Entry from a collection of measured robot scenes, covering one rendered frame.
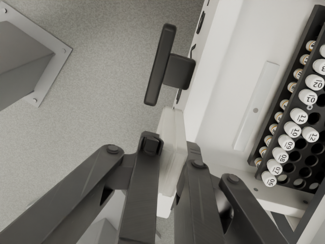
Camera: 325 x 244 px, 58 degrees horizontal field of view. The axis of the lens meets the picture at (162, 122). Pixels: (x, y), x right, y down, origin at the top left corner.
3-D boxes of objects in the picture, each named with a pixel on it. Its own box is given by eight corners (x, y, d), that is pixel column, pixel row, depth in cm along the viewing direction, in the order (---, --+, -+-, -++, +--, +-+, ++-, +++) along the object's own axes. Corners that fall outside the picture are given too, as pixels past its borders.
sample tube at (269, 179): (251, 162, 34) (262, 185, 30) (255, 153, 33) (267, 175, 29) (261, 165, 34) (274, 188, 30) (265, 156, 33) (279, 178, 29)
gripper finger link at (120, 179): (149, 201, 15) (90, 187, 14) (154, 153, 19) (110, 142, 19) (156, 176, 14) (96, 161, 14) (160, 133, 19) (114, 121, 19)
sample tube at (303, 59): (299, 51, 29) (321, 59, 25) (312, 53, 29) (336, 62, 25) (296, 64, 30) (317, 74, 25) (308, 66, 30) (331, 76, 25)
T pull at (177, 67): (143, 101, 28) (142, 105, 27) (164, 21, 25) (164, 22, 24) (179, 111, 28) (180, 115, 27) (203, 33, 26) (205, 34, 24)
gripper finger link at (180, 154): (174, 150, 15) (188, 153, 15) (173, 107, 22) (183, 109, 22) (160, 196, 17) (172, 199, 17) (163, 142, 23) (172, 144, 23)
